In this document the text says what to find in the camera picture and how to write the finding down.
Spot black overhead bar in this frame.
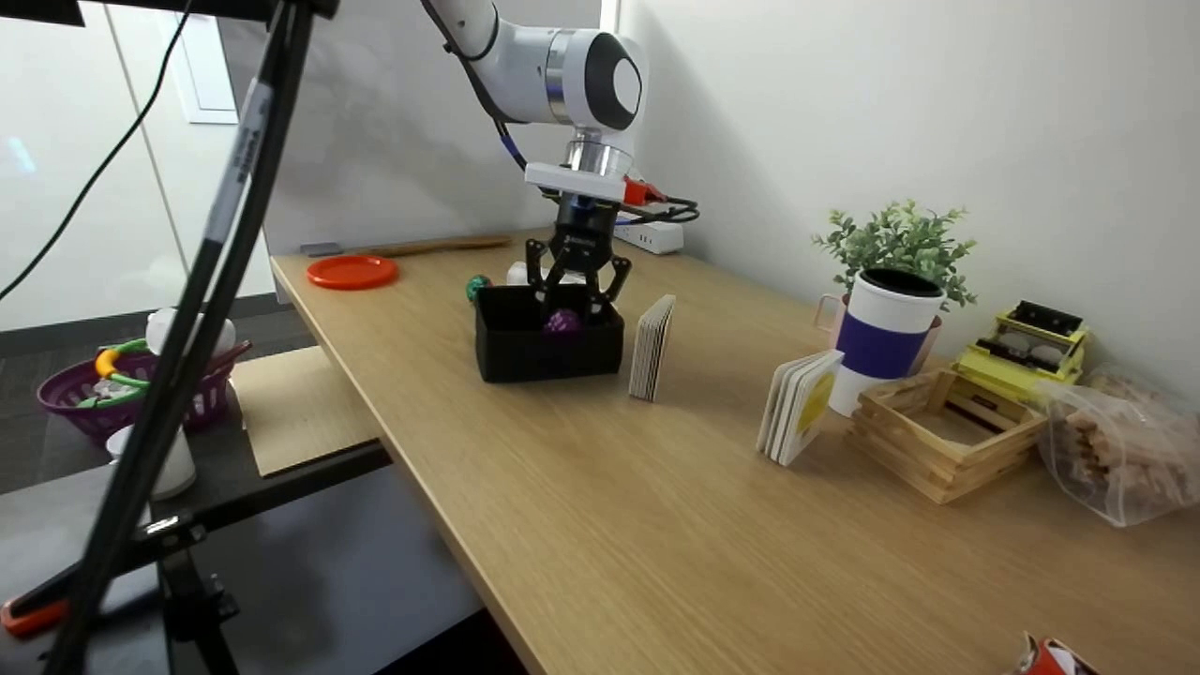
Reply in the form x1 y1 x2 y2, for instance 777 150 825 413
0 0 310 39

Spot black rectangular box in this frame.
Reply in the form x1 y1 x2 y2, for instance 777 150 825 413
474 281 627 386

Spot white paper cup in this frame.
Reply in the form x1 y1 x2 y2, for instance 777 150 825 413
144 306 241 365

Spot clear plastic snack bag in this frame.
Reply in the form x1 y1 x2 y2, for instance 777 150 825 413
1040 373 1200 531

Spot green plant pink pot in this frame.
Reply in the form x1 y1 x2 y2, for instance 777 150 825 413
812 200 984 380

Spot grey flat sheet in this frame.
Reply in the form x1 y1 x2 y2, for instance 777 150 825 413
0 459 156 605

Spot small wooden crate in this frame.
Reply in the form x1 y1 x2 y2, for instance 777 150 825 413
851 365 1051 510

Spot thin black hanging cable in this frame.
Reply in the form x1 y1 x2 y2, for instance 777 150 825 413
0 0 197 303

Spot white power strip box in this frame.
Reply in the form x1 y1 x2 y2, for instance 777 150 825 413
611 206 690 258

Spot white yellow emoji card stack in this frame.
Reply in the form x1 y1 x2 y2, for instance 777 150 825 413
752 348 846 471

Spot brown cardboard sheet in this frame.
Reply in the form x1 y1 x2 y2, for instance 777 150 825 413
225 340 387 481

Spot white cup blue sleeve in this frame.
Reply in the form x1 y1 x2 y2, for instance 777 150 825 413
825 266 949 421

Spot orange plastic plate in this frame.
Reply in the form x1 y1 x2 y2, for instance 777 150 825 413
305 250 405 294

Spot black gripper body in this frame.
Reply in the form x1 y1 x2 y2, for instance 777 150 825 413
545 200 614 273

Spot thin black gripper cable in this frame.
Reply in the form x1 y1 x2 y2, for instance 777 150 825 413
622 183 705 230

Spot green yellow toy ring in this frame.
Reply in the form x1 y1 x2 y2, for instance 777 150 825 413
75 333 191 408

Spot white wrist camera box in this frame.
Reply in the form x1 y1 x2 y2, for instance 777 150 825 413
520 159 659 209

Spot red candy wrapper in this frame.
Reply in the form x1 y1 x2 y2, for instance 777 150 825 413
1011 629 1102 675

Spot purple plastic basket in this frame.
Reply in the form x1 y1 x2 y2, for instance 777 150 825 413
35 336 252 443

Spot black cable bundle white tag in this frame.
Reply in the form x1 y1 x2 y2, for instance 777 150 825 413
39 0 341 675

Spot purple toy grapes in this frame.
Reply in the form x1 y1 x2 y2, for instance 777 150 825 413
539 303 585 345

